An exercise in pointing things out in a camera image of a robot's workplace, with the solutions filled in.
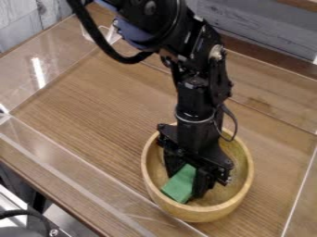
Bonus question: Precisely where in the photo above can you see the grey metal base plate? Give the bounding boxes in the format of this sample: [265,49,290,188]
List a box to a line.
[26,203,99,237]

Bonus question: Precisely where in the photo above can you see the clear acrylic corner bracket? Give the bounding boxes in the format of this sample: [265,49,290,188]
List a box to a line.
[80,25,122,45]

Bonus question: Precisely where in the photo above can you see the brown wooden bowl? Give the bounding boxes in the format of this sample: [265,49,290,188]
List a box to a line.
[142,131,256,223]

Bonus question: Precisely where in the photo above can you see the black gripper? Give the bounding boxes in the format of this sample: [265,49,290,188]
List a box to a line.
[158,123,234,198]

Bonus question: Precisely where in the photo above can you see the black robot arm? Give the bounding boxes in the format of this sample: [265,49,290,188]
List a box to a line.
[95,0,234,198]

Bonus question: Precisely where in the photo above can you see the green rectangular block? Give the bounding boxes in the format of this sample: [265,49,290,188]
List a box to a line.
[161,164,195,204]

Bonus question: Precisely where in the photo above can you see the black cable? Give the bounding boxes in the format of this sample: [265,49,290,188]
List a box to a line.
[66,0,155,65]

